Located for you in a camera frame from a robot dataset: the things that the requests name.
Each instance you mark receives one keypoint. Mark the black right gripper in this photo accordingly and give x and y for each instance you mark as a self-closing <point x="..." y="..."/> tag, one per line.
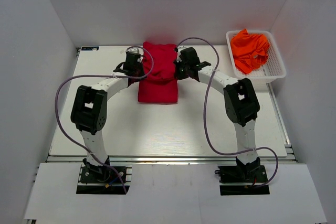
<point x="178" y="63"/>

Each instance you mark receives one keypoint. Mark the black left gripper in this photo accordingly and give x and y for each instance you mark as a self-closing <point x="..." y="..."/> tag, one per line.
<point x="140" y="66"/>

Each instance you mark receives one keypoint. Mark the red t-shirt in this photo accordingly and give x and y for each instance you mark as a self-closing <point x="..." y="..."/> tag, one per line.
<point x="160" y="86"/>

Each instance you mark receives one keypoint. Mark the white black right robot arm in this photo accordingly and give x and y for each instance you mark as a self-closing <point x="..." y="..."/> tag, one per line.
<point x="241" y="106"/>

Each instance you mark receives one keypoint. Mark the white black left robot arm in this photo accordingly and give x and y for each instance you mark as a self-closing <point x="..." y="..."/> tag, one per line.
<point x="89" y="111"/>

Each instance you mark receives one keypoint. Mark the blue label sticker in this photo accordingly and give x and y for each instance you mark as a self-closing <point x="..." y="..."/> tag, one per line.
<point x="89" y="48"/>

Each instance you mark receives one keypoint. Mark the orange t-shirt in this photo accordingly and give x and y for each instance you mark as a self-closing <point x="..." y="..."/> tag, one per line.
<point x="250" y="51"/>

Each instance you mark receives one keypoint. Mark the white plastic mesh basket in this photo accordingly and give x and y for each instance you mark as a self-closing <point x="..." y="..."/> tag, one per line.
<point x="274" y="67"/>

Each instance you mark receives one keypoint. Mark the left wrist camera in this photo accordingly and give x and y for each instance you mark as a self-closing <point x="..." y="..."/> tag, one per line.
<point x="133" y="49"/>

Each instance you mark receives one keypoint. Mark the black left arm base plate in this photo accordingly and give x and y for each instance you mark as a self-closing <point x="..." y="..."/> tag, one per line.
<point x="90" y="183"/>

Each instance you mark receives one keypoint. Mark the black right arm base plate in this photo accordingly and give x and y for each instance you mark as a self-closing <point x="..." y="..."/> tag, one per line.
<point x="233" y="183"/>

